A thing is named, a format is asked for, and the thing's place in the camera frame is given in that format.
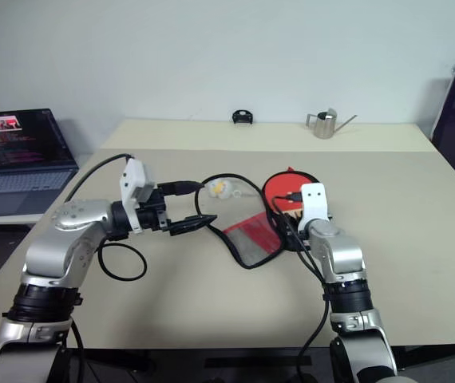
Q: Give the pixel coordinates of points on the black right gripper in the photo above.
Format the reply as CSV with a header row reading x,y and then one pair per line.
x,y
291,237

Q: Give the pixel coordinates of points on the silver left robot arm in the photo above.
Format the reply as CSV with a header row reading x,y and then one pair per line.
x,y
64,243

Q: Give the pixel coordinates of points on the steel watering can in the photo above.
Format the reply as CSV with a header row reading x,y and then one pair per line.
x,y
325,125

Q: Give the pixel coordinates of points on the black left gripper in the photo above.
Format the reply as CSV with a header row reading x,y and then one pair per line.
x,y
153,215

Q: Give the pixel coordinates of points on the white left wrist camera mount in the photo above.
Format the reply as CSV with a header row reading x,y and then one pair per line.
x,y
135,175

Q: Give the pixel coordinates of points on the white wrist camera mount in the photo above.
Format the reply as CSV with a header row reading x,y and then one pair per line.
x,y
135,175
313,203

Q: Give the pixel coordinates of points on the red black paddle case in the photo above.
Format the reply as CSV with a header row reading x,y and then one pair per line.
x,y
251,239

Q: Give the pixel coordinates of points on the small black round holder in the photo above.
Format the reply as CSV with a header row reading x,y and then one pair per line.
x,y
243,117

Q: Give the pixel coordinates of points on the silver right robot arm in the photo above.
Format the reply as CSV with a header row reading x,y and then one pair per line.
x,y
343,251

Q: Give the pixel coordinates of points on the dark blue open laptop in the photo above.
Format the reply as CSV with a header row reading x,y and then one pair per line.
x,y
20,175

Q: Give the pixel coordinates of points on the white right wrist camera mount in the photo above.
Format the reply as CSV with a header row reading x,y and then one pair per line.
x,y
313,203

